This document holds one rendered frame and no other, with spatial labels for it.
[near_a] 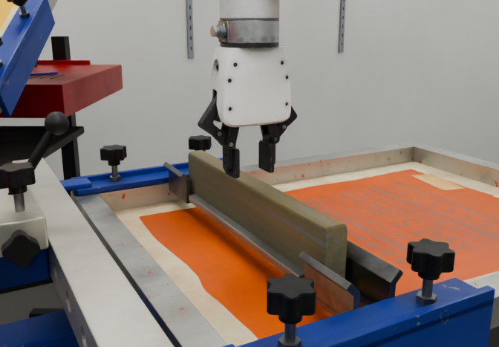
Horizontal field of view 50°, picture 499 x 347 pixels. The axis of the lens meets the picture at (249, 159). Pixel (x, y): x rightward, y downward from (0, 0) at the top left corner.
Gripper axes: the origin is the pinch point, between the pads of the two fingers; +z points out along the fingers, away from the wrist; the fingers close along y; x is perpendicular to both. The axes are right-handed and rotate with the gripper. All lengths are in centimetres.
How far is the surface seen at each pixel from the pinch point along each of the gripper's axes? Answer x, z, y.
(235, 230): -0.9, 9.4, -2.6
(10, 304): 187, 109, -23
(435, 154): 19, 10, 56
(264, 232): -6.4, 7.9, -1.3
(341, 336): -29.7, 7.9, -7.2
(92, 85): 106, 2, 3
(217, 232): 8.2, 13.3, -1.2
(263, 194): -5.7, 3.1, -1.1
